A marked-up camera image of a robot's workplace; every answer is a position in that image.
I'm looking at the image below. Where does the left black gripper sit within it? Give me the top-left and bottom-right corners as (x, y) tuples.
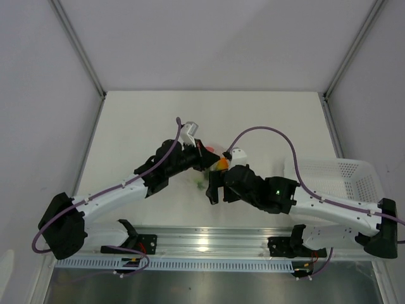
(166, 139), (220, 179)

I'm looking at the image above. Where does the clear zip top bag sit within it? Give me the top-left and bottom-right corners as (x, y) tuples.
(189, 142), (235, 193)

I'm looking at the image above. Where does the orange peach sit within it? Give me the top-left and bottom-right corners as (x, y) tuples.
(214, 158), (229, 171)

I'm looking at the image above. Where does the green leafy vegetable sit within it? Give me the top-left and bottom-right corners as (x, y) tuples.
(194, 170), (209, 191)

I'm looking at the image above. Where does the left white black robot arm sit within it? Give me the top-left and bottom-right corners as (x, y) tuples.
(38, 139), (220, 260)

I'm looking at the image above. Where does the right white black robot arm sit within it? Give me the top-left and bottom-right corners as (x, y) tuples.
(206, 165), (399, 259)

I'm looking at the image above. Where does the white perforated plastic basket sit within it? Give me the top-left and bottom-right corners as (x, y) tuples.
(283, 156), (385, 222)

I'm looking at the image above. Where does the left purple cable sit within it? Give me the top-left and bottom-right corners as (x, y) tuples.
(32, 117), (184, 279)

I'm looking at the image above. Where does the purple cable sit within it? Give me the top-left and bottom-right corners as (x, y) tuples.
(32, 117), (184, 279)
(226, 126), (405, 279)

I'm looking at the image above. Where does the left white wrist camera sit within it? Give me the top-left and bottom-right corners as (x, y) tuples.
(180, 122), (199, 147)

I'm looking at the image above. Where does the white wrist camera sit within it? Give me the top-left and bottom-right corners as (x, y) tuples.
(180, 122), (199, 147)
(223, 148), (247, 169)

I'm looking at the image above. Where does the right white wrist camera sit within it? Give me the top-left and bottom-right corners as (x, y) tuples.
(223, 148), (247, 169)

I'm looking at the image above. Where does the aluminium rail frame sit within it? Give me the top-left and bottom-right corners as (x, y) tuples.
(42, 226), (389, 261)

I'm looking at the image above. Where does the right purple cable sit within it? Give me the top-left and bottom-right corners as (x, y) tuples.
(226, 126), (405, 279)

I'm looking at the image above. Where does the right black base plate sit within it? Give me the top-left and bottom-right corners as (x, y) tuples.
(268, 237), (327, 258)

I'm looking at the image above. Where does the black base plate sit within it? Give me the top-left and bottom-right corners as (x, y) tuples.
(101, 234), (158, 255)
(268, 237), (327, 258)

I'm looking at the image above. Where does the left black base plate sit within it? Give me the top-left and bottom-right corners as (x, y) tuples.
(101, 234), (158, 255)

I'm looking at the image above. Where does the left aluminium corner post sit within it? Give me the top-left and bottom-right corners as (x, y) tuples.
(47, 0), (106, 100)

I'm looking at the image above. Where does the aluminium corner post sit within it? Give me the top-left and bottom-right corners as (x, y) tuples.
(47, 0), (106, 100)
(323, 0), (388, 102)

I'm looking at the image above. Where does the white slotted cable duct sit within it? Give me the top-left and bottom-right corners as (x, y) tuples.
(55, 256), (294, 273)

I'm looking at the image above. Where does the right aluminium corner post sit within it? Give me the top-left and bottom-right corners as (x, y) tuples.
(323, 0), (388, 102)

